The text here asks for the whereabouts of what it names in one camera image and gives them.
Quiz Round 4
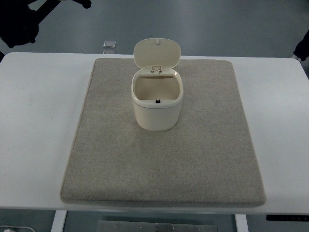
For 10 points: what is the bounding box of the person in dark clothing right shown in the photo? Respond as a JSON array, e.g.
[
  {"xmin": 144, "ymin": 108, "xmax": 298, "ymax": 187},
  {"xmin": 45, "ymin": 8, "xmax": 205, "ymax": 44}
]
[{"xmin": 292, "ymin": 31, "xmax": 309, "ymax": 62}]

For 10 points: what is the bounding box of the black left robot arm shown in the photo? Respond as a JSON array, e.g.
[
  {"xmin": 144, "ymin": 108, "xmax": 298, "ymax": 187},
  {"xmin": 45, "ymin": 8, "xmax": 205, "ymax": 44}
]
[{"xmin": 0, "ymin": 0, "xmax": 60, "ymax": 48}]

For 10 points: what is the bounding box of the square floor outlet plate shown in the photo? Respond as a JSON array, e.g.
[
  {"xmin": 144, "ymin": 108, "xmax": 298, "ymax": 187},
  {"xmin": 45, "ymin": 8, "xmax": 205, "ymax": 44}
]
[{"xmin": 103, "ymin": 40, "xmax": 116, "ymax": 48}]

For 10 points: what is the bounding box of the black table control panel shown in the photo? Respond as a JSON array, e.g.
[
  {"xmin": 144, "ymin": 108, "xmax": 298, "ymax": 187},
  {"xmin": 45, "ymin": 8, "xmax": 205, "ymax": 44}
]
[{"xmin": 266, "ymin": 215, "xmax": 309, "ymax": 222}]

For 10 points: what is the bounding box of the grey metal base plate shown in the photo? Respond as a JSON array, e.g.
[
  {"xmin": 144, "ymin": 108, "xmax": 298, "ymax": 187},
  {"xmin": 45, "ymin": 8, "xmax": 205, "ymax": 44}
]
[{"xmin": 96, "ymin": 220, "xmax": 218, "ymax": 232}]

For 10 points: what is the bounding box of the cream bin with open lid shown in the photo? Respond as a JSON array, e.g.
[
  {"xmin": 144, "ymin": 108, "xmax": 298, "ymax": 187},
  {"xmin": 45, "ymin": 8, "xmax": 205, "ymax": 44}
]
[{"xmin": 131, "ymin": 38, "xmax": 183, "ymax": 131}]

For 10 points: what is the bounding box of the white right table leg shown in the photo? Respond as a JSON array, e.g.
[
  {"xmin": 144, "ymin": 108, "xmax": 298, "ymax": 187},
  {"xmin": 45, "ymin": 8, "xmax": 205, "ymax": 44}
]
[{"xmin": 235, "ymin": 214, "xmax": 249, "ymax": 232}]

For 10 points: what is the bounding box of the white table leg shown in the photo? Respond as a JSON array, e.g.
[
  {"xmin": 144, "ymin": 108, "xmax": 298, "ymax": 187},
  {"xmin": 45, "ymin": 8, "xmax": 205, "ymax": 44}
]
[
  {"xmin": 51, "ymin": 210, "xmax": 67, "ymax": 232},
  {"xmin": 235, "ymin": 214, "xmax": 249, "ymax": 232}
]

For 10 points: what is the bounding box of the white device on floor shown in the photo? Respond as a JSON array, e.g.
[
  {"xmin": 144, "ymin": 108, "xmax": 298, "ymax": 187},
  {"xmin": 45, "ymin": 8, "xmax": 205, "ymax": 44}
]
[{"xmin": 0, "ymin": 225, "xmax": 35, "ymax": 232}]

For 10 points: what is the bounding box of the beige fabric mat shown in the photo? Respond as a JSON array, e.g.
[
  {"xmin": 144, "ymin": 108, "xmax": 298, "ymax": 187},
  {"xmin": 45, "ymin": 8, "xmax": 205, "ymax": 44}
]
[{"xmin": 60, "ymin": 58, "xmax": 266, "ymax": 207}]

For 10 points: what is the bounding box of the white left table leg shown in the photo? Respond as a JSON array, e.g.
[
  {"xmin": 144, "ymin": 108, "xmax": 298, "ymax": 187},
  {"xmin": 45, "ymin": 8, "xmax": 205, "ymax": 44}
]
[{"xmin": 51, "ymin": 210, "xmax": 67, "ymax": 232}]

